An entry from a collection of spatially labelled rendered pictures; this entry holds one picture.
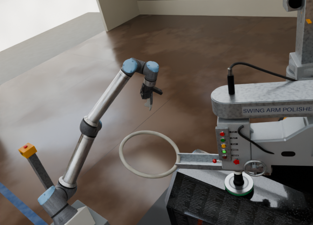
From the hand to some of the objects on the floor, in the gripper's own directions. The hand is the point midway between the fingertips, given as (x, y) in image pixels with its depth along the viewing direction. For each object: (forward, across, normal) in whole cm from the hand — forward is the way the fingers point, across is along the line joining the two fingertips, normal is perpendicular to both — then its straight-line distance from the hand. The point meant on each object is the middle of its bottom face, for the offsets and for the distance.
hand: (148, 104), depth 225 cm
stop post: (+189, -29, -64) cm, 202 cm away
